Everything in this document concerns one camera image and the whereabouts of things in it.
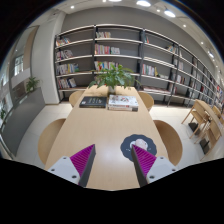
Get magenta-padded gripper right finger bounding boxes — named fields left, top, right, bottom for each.
left=130, top=143, right=178, bottom=188

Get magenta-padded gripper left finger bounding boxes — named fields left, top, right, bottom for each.
left=47, top=143, right=97, bottom=188

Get dark cloud-shaped mouse pad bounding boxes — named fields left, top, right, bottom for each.
left=120, top=133, right=158, bottom=163

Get round-backed wooden chair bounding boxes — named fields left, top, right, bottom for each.
left=37, top=118, right=67, bottom=165
left=138, top=91, right=155, bottom=112
left=153, top=119, right=184, bottom=167
left=68, top=90, right=84, bottom=108

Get black hardcover book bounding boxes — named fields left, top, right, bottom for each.
left=79, top=96, right=108, bottom=109

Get white cover book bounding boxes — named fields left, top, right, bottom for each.
left=107, top=94, right=139, bottom=110

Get small green floor plant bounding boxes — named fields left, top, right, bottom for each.
left=25, top=76, right=40, bottom=94

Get green potted plant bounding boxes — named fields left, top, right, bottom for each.
left=88, top=63, right=141, bottom=94

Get grey shelf unit with books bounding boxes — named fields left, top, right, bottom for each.
left=54, top=23, right=224, bottom=111

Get ceiling lights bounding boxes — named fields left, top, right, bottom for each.
left=69, top=0, right=216, bottom=58

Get light wooden frame chair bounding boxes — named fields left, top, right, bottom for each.
left=199, top=104, right=224, bottom=161
left=181, top=99, right=210, bottom=138

